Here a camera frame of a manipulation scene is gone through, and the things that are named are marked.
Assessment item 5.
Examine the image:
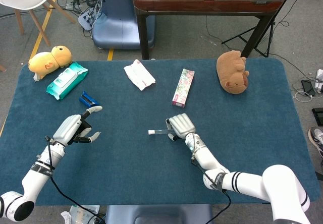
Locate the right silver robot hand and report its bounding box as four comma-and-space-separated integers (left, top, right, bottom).
165, 113, 197, 142

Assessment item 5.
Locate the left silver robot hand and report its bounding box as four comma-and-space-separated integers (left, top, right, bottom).
51, 105, 103, 147

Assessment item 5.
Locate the clear glass test tube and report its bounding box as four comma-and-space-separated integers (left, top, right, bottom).
152, 129, 175, 136

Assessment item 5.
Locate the pink floral carton box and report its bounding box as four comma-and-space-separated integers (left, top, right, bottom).
171, 68, 195, 108

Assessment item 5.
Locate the green wet wipes pack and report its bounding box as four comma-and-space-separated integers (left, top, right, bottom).
46, 62, 89, 101

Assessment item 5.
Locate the blue felt table mat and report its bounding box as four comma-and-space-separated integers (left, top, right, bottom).
0, 59, 321, 206

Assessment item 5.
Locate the white tissue packet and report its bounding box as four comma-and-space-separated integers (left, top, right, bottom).
123, 59, 156, 91

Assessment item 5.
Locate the brown capybara plush toy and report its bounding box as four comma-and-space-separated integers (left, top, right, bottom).
216, 49, 250, 95

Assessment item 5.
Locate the yellow plush duck toy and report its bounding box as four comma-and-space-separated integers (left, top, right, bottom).
28, 45, 73, 82

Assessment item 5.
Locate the white green paper package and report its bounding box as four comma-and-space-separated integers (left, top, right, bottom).
69, 205, 100, 224

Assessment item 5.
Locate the crumpled white paper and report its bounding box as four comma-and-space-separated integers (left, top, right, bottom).
60, 210, 71, 224

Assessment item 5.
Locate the grey-blue robot torso base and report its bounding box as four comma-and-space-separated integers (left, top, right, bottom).
104, 203, 214, 224

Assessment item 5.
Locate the white power strip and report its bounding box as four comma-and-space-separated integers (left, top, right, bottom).
78, 8, 101, 32

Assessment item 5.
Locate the blue-grey machine base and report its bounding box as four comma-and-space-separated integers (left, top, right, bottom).
92, 0, 156, 50

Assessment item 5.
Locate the brown mahjong table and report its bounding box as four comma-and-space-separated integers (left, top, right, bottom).
133, 0, 286, 60

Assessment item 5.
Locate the black smartphone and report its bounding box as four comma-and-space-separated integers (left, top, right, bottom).
301, 79, 316, 96

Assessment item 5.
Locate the grey sneaker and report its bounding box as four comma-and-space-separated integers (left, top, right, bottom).
308, 126, 323, 159

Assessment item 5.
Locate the black flat device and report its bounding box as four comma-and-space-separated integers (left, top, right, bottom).
311, 107, 323, 127

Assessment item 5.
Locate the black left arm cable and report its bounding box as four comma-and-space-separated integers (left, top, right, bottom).
44, 135, 106, 224

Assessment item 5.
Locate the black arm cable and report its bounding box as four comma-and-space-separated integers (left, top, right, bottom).
191, 158, 232, 224
44, 135, 106, 224

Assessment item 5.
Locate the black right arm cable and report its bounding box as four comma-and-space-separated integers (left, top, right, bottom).
191, 158, 232, 224

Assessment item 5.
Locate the white charger cable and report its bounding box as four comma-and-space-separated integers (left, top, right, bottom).
295, 90, 316, 103

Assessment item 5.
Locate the white wall charger block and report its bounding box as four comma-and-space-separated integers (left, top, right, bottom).
315, 69, 323, 94

